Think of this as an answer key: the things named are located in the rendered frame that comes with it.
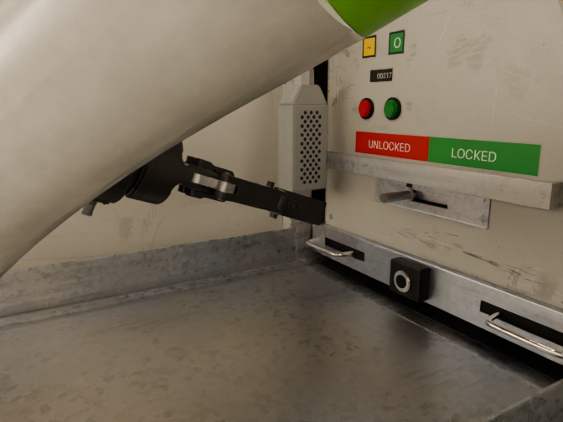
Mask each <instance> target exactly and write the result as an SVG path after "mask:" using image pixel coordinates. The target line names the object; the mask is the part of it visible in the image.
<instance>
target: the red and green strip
mask: <svg viewBox="0 0 563 422"><path fill-rule="evenodd" d="M540 148H541V145H535V144H524V143H512V142H491V141H479V140H467V139H456V138H444V137H433V136H410V135H399V134H387V133H376V132H364V131H356V143H355V152H361V153H367V154H374V155H380V156H387V157H398V158H405V159H411V160H418V161H424V162H437V163H443V164H450V165H456V166H463V167H475V168H482V169H488V170H494V171H500V172H512V173H519V174H526V175H532V176H537V175H538V168H539V160H540Z"/></svg>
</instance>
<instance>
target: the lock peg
mask: <svg viewBox="0 0 563 422"><path fill-rule="evenodd" d="M406 187H409V188H405V189H404V191H399V192H392V193H382V194H381V195H380V200H381V202H382V203H389V202H396V201H402V200H405V201H406V202H408V203H409V202H412V201H413V199H414V198H416V191H415V190H412V189H411V188H412V184H410V183H407V184H406Z"/></svg>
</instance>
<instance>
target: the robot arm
mask: <svg viewBox="0 0 563 422"><path fill-rule="evenodd" d="M427 1H428V0H0V279H1V278H2V276H3V275H4V274H5V273H6V272H7V271H8V270H9V269H10V268H12V267H13V266H14V265H15V264H16V263H17V262H18V261H19V260H20V259H21V258H22V257H23V256H24V255H26V254H27V253H28V252H29V251H30V250H31V249H32V248H33V247H34V246H35V245H36V244H37V243H39V242H40V241H41V240H42V239H43V238H45V237H46V236H47V235H48V234H49V233H51V232H52V231H53V230H54V229H56V228H57V227H58V226H60V225H61V224H62V223H63V222H64V221H65V220H66V219H68V218H69V217H71V216H72V215H73V214H75V213H76V212H77V211H79V210H80V209H81V208H83V210H82V212H81V214H84V215H86V216H92V214H93V210H94V208H95V206H96V204H97V203H102V204H104V205H106V204H109V203H116V202H118V201H120V200H121V199H122V198H123V197H124V195H125V196H126V197H127V198H132V199H136V200H139V201H143V202H146V203H153V204H160V203H163V202H164V201H165V200H166V199H167V198H168V197H169V195H170V194H171V191H172V190H173V188H174V187H175V186H177V185H178V190H177V191H179V192H180V193H185V194H186V195H188V196H189V197H194V198H209V199H213V200H216V201H219V202H225V201H231V202H234V203H240V204H244V205H247V206H251V207H254V208H260V209H264V210H267V211H268V212H270V217H272V218H274V219H277V215H281V216H285V217H288V218H291V219H296V220H300V221H303V222H307V223H310V224H316V225H320V224H321V221H322V218H323V214H324V210H325V208H326V205H327V203H326V202H323V201H320V200H317V199H315V198H309V197H307V196H304V195H301V194H298V193H294V192H290V191H287V190H285V189H282V188H277V187H274V185H275V183H274V182H270V181H268V182H267V185H266V186H263V185H260V184H259V183H253V182H250V181H246V180H244V179H241V178H236V177H235V175H234V173H233V172H232V171H230V170H227V169H223V168H221V167H216V166H214V165H213V163H212V162H208V161H205V160H204V159H202V158H195V157H192V156H187V158H186V161H183V154H182V153H183V140H185V139H187V138H188V137H190V136H192V135H193V134H195V133H196V132H198V131H201V130H202V129H204V128H205V127H207V126H209V125H211V124H212V123H214V122H216V121H217V120H219V119H221V118H223V117H224V116H227V115H229V114H230V113H231V112H233V111H236V110H238V109H239V108H241V107H242V106H245V105H246V104H248V103H250V102H252V101H253V100H255V99H257V98H259V97H261V96H263V95H264V94H266V93H268V92H270V91H272V90H274V89H275V88H277V87H279V86H281V85H283V84H285V83H286V82H288V81H290V80H292V79H294V78H296V77H298V76H299V75H301V74H303V73H305V72H306V71H308V70H310V69H312V68H313V67H315V66H317V65H319V64H321V63H322V62H324V61H326V60H327V59H330V58H332V57H333V56H334V55H336V54H338V53H340V52H342V51H343V50H345V49H347V48H348V47H350V46H352V45H354V44H356V43H358V42H359V41H360V40H362V39H364V38H366V37H368V36H370V35H371V34H372V33H374V32H376V31H378V30H379V29H381V28H383V27H384V26H386V25H388V24H389V23H392V22H393V21H395V20H396V19H397V18H400V17H401V16H403V15H405V14H407V13H408V12H410V11H411V10H413V9H415V8H417V7H419V6H420V5H422V4H423V3H425V2H427Z"/></svg>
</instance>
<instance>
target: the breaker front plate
mask: <svg viewBox="0 0 563 422"><path fill-rule="evenodd" d="M401 30H405V42H404V53H403V54H391V55H388V53H389V35H390V33H391V32H395V31H401ZM373 35H376V54H375V57H370V58H363V59H362V53H363V40H360V41H359V42H358V43H356V44H354V45H352V46H350V47H348V48H347V49H345V50H343V51H342V52H340V53H338V54H336V55H334V56H333V57H332V58H330V59H329V70H328V148H327V152H338V153H344V154H350V155H356V156H362V157H374V158H380V159H386V160H392V161H398V162H409V163H415V164H421V165H427V166H434V167H445V168H451V169H457V170H463V171H469V172H480V173H487V174H493V175H499V176H505V177H512V178H523V179H529V180H535V181H541V182H548V183H555V182H561V181H563V14H562V11H561V9H560V4H559V2H558V0H428V1H427V2H425V3H423V4H422V5H420V6H419V7H417V8H415V9H413V10H411V11H410V12H408V13H407V14H405V15H403V16H401V17H400V18H397V19H396V20H395V21H393V22H392V23H389V24H388V25H386V26H384V27H383V28H381V29H379V30H378V31H376V32H374V33H372V34H371V35H370V36H373ZM378 69H393V72H392V81H380V82H370V71H371V70H378ZM391 97H395V98H397V99H398V100H399V101H400V103H401V113H400V116H399V117H398V118H397V119H396V120H393V121H391V120H389V119H387V118H386V116H385V113H384V106H385V102H386V101H387V100H388V99H389V98H391ZM363 98H370V99H371V100H372V101H373V103H374V113H373V115H372V116H371V117H370V118H369V119H363V118H362V117H361V116H360V114H359V104H360V102H361V100H362V99H363ZM356 131H364V132H376V133H387V134H399V135H410V136H433V137H444V138H456V139H467V140H479V141H491V142H512V143H524V144H535V145H541V148H540V160H539V168H538V175H537V176H532V175H526V174H519V173H512V172H500V171H494V170H488V169H482V168H475V167H463V166H456V165H450V164H443V163H437V162H424V161H418V160H411V159H405V158H398V157H387V156H380V155H374V154H367V153H361V152H355V143H356ZM405 188H409V187H406V183H402V182H397V181H393V180H389V179H384V178H376V177H371V176H367V175H362V174H358V173H353V172H345V171H340V170H336V169H332V168H327V187H326V203H327V205H326V224H331V225H332V226H335V227H338V228H341V229H344V230H347V231H349V232H351V233H354V234H358V235H361V236H363V237H365V238H368V239H372V240H374V241H377V242H380V243H382V244H386V245H388V246H391V247H393V248H396V249H398V250H402V251H405V252H407V253H410V254H413V255H416V256H419V257H421V258H423V259H426V260H430V261H433V262H435V263H437V264H440V265H444V266H446V267H449V268H452V269H454V270H458V271H461V272H463V273H465V274H468V275H472V276H474V277H477V278H479V279H482V280H485V281H488V282H491V283H494V284H495V285H498V286H502V287H505V288H507V289H510V290H512V291H516V292H518V293H521V294H524V295H526V296H530V297H533V298H535V299H537V300H540V301H544V302H546V303H549V304H551V305H554V306H558V307H560V308H563V208H556V209H552V210H546V209H542V208H533V207H529V206H524V205H520V204H515V203H507V202H503V201H498V200H493V199H489V198H481V197H476V196H472V195H467V194H463V193H454V192H450V191H446V190H441V189H436V188H429V187H424V186H419V185H415V184H412V188H411V189H414V190H417V191H422V192H426V193H434V194H438V195H442V196H447V197H448V201H447V208H441V207H437V206H434V205H430V204H426V203H419V202H416V201H412V202H409V203H408V202H406V201H405V200H402V201H396V202H389V203H382V202H381V200H380V195H381V194H382V193H392V192H399V191H404V189H405Z"/></svg>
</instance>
